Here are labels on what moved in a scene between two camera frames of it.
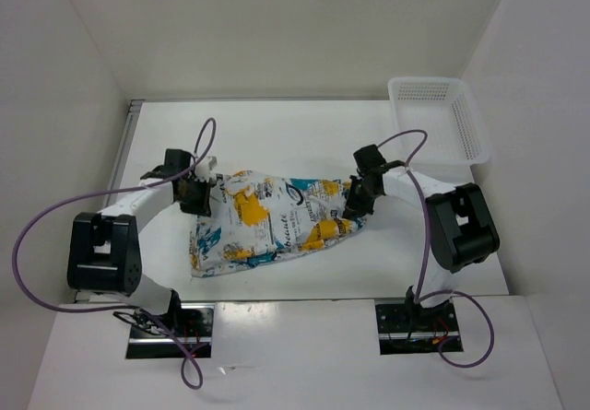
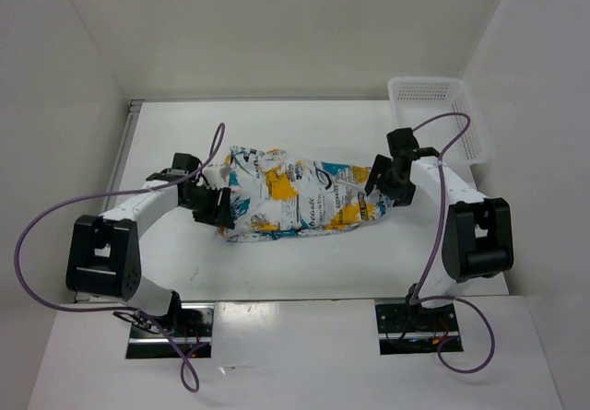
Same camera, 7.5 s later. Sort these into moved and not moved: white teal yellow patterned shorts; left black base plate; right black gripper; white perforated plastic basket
Moved: white teal yellow patterned shorts; right black gripper
Not moved: white perforated plastic basket; left black base plate
